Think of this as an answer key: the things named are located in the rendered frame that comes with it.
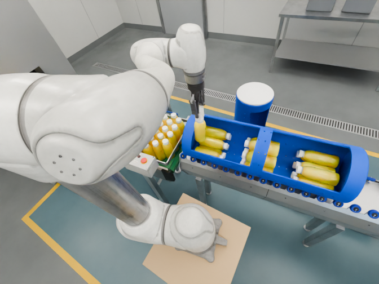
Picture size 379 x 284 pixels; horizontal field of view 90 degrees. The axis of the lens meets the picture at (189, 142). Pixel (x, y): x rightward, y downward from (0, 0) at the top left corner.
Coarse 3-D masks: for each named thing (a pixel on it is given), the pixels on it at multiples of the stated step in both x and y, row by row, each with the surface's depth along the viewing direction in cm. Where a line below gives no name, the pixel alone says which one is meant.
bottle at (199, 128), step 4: (196, 124) 100; (200, 124) 100; (204, 124) 101; (196, 128) 102; (200, 128) 101; (204, 128) 102; (196, 132) 105; (200, 132) 104; (204, 132) 105; (196, 136) 108; (200, 136) 106; (204, 136) 108; (196, 140) 111; (200, 140) 109; (204, 140) 111
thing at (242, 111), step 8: (240, 104) 147; (264, 104) 140; (240, 112) 153; (248, 112) 147; (256, 112) 145; (264, 112) 170; (240, 120) 159; (248, 120) 153; (256, 120) 186; (264, 120) 174; (240, 144) 182
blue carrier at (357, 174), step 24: (192, 120) 110; (216, 120) 123; (192, 144) 128; (264, 144) 95; (288, 144) 113; (312, 144) 106; (336, 144) 91; (240, 168) 104; (288, 168) 114; (336, 168) 107; (360, 168) 81; (312, 192) 94; (336, 192) 87
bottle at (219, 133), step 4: (208, 128) 119; (212, 128) 118; (216, 128) 118; (220, 128) 118; (208, 132) 119; (212, 132) 118; (216, 132) 117; (220, 132) 116; (224, 132) 116; (212, 136) 119; (216, 136) 118; (220, 136) 116; (224, 136) 116
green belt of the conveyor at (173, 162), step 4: (180, 144) 143; (176, 152) 139; (180, 152) 139; (176, 156) 138; (164, 160) 136; (172, 160) 135; (176, 160) 135; (160, 164) 135; (172, 164) 133; (176, 164) 135; (168, 168) 132; (172, 168) 132; (172, 172) 135
